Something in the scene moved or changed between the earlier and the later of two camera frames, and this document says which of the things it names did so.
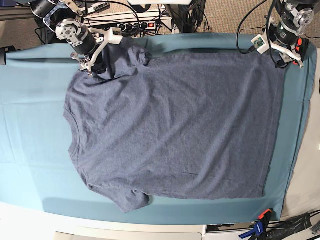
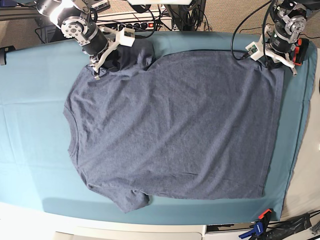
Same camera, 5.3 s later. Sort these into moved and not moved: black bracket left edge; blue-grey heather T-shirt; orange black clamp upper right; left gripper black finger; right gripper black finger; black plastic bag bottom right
Moved: right gripper black finger; left gripper black finger
Not moved: black bracket left edge; blue-grey heather T-shirt; orange black clamp upper right; black plastic bag bottom right
